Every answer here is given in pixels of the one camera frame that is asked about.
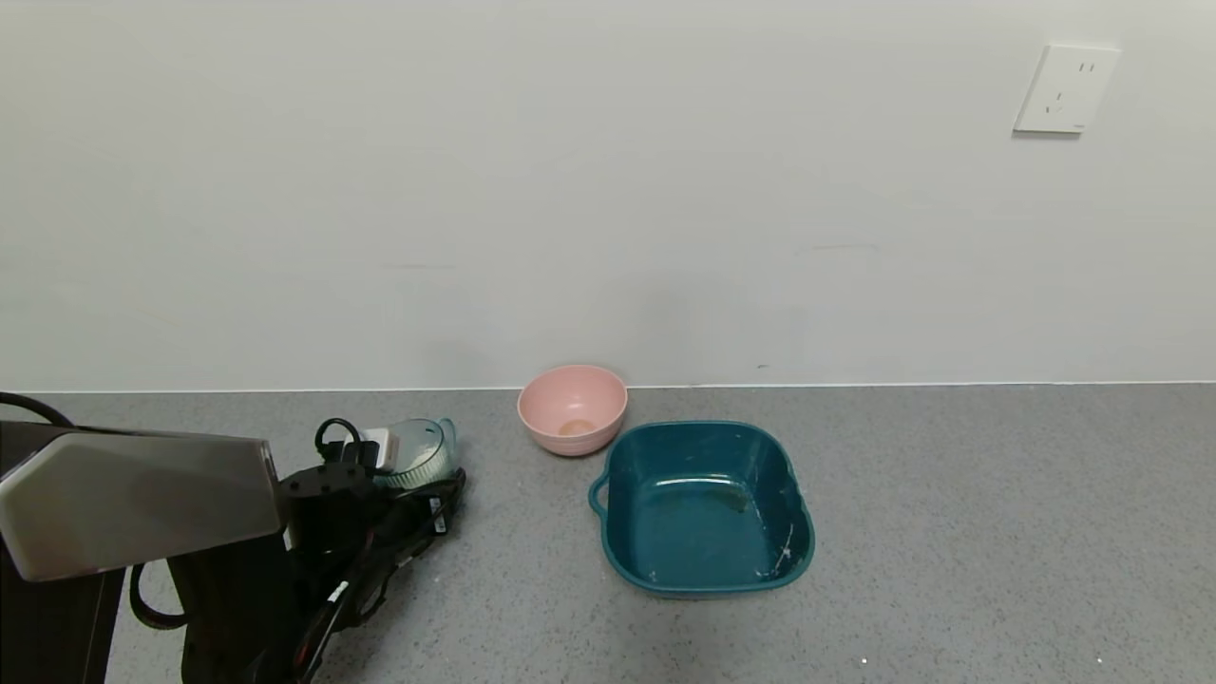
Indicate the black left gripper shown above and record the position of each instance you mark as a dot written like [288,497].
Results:
[439,514]

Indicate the transparent ribbed teal cup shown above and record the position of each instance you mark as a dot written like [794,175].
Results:
[423,451]

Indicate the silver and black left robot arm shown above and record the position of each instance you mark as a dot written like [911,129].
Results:
[123,494]

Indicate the pink bowl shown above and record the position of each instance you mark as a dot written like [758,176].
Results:
[570,404]

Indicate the teal square plastic tray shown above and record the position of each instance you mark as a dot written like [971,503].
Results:
[698,532]

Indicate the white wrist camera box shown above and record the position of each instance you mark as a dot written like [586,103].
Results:
[383,450]

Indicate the white wall socket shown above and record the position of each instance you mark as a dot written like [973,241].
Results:
[1066,89]

